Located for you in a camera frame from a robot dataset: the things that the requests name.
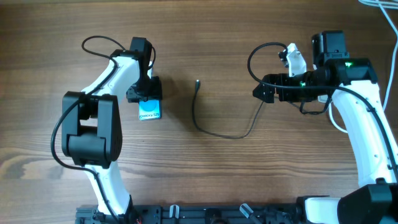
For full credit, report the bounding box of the Galaxy smartphone cyan screen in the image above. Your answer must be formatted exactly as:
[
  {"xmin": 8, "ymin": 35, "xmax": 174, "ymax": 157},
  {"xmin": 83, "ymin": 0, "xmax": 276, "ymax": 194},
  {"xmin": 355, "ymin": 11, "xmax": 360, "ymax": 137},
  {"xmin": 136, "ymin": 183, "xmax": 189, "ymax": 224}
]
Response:
[{"xmin": 139, "ymin": 100, "xmax": 161, "ymax": 121}]

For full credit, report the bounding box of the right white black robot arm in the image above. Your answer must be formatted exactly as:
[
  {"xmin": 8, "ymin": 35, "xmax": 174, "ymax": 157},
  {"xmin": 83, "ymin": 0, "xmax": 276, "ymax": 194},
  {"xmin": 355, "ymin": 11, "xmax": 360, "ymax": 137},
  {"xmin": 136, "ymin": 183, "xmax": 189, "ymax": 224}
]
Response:
[{"xmin": 252, "ymin": 30, "xmax": 397, "ymax": 223}]

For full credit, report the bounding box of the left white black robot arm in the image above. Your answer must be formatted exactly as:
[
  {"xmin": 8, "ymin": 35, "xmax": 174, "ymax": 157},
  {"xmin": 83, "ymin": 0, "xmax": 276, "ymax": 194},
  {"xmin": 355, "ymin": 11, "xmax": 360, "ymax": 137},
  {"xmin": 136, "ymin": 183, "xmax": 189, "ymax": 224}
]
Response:
[{"xmin": 50, "ymin": 37, "xmax": 162, "ymax": 222}]

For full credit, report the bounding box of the white power strip cord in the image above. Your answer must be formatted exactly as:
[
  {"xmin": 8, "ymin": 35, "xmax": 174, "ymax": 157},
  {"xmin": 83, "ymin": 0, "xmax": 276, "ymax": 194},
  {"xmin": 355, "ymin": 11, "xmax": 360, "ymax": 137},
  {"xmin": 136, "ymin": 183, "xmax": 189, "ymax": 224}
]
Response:
[{"xmin": 328, "ymin": 0, "xmax": 398, "ymax": 134}]

